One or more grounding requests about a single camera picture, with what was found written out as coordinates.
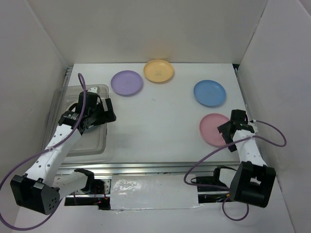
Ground pink plate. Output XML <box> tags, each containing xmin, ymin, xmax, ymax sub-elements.
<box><xmin>199</xmin><ymin>113</ymin><xmax>229</xmax><ymax>147</ymax></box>

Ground watermelon pattern white plate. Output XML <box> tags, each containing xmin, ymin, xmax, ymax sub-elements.
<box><xmin>84</xmin><ymin>125</ymin><xmax>98</xmax><ymax>133</ymax></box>

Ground cream plate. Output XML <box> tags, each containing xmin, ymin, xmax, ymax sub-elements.
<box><xmin>65</xmin><ymin>102</ymin><xmax>78</xmax><ymax>114</ymax></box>

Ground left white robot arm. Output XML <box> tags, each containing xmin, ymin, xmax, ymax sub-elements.
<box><xmin>10</xmin><ymin>91</ymin><xmax>116</xmax><ymax>215</ymax></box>

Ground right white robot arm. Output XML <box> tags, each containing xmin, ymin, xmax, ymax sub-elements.
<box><xmin>217</xmin><ymin>109</ymin><xmax>276</xmax><ymax>208</ymax></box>

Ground clear plastic bin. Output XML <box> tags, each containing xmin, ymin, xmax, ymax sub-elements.
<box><xmin>44</xmin><ymin>86</ymin><xmax>107</xmax><ymax>156</ymax></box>

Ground purple plate at back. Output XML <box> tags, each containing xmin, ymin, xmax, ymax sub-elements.
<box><xmin>110</xmin><ymin>70</ymin><xmax>143</xmax><ymax>96</ymax></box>

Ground blue plate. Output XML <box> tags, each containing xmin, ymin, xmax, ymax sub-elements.
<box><xmin>193</xmin><ymin>80</ymin><xmax>226</xmax><ymax>107</ymax></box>

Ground orange plate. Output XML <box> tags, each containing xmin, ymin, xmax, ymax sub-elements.
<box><xmin>143</xmin><ymin>59</ymin><xmax>174</xmax><ymax>83</ymax></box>

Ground white taped cover panel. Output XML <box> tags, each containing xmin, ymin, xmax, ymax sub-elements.
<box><xmin>110</xmin><ymin>174</ymin><xmax>199</xmax><ymax>210</ymax></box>

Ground aluminium rail frame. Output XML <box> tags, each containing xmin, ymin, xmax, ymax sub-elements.
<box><xmin>61</xmin><ymin>63</ymin><xmax>245</xmax><ymax>174</ymax></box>

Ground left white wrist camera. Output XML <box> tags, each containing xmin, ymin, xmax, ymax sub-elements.
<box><xmin>87</xmin><ymin>86</ymin><xmax>100</xmax><ymax>94</ymax></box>

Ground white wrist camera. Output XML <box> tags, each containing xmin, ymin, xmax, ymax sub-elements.
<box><xmin>247</xmin><ymin>121</ymin><xmax>259</xmax><ymax>133</ymax></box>
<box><xmin>87</xmin><ymin>86</ymin><xmax>100</xmax><ymax>94</ymax></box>

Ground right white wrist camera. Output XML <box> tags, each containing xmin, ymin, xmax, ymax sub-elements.
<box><xmin>247</xmin><ymin>121</ymin><xmax>259</xmax><ymax>133</ymax></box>

